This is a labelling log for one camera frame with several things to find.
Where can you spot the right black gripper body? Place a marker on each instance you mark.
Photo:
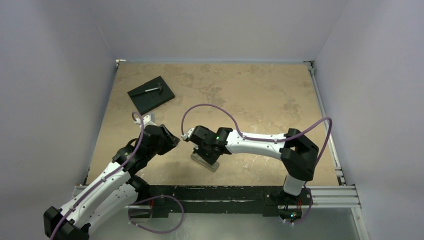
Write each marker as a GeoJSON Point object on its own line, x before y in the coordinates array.
{"type": "Point", "coordinates": [205, 153]}

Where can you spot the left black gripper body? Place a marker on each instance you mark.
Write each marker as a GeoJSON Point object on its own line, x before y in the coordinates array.
{"type": "Point", "coordinates": [165, 144]}

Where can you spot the grey remote control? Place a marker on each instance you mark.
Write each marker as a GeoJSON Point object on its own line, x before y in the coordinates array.
{"type": "Point", "coordinates": [209, 162]}

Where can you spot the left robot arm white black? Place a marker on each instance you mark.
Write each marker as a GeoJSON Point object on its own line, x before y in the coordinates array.
{"type": "Point", "coordinates": [115, 188]}

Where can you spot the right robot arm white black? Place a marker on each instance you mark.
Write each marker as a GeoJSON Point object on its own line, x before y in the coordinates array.
{"type": "Point", "coordinates": [297, 152]}

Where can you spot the black square tray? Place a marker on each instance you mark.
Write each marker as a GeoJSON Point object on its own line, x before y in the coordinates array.
{"type": "Point", "coordinates": [145, 103]}

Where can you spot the small metal hammer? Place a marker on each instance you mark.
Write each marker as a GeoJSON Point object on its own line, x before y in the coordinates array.
{"type": "Point", "coordinates": [158, 89]}

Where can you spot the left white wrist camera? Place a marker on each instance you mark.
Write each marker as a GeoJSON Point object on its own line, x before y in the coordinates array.
{"type": "Point", "coordinates": [147, 120]}

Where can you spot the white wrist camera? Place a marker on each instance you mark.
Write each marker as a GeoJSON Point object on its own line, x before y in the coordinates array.
{"type": "Point", "coordinates": [188, 135]}
{"type": "Point", "coordinates": [147, 120]}

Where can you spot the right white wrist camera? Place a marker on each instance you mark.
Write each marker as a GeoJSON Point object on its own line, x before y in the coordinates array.
{"type": "Point", "coordinates": [188, 135]}

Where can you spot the aluminium frame rail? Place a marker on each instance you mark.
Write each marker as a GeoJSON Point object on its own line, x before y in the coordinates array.
{"type": "Point", "coordinates": [341, 196]}

